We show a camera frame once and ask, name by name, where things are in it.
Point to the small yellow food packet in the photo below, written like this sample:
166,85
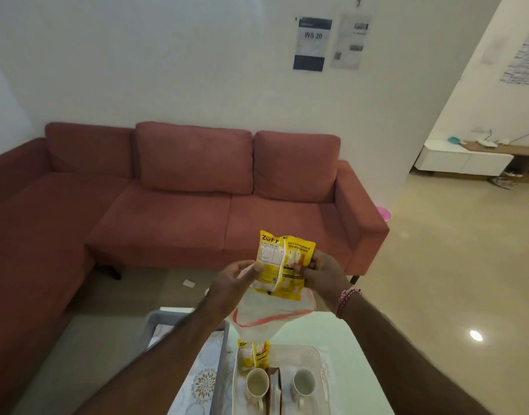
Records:
248,356

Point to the cream ceramic cup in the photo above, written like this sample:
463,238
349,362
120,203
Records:
257,382
304,383

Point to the handwritten white wall paper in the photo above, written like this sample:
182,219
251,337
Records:
524,60

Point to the brown packet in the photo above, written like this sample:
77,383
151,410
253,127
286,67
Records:
274,388

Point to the white printed paper sheet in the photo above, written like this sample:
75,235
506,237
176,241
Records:
351,43

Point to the wooden low shelf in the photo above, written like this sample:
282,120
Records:
526,151

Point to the person's right fingers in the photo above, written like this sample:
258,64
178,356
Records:
305,265

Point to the small white paper scrap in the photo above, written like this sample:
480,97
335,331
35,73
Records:
189,283

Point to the person's left hand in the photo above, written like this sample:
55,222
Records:
227,289

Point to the large yellow food packet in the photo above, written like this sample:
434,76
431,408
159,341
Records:
275,259

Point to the white floral patterned cloth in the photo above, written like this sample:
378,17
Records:
204,380

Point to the pink plastic bin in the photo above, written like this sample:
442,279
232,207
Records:
385,214

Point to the white plastic tray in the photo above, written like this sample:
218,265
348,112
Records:
282,356

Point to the dark blue and white poster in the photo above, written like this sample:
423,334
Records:
311,45

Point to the person's left fingers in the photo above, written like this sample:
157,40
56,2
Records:
251,268

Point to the red fabric corner sofa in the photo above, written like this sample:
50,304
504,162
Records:
169,220

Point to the person's right forearm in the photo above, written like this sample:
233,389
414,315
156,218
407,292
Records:
398,363

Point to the person's left forearm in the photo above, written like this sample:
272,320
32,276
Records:
169,363

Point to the square red back cushion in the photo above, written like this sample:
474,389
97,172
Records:
297,166

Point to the wide red back cushion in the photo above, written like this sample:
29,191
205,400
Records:
195,157

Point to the white low cabinet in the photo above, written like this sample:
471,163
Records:
459,159

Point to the person's right hand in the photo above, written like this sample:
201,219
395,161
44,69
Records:
327,280

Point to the narrow red back cushion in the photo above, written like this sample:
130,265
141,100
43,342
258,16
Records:
89,149

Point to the grey plastic basket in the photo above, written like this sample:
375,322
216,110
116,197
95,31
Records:
156,326

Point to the white flat device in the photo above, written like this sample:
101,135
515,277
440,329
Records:
487,143

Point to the clear zip bag red edge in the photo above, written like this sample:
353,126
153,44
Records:
269,313

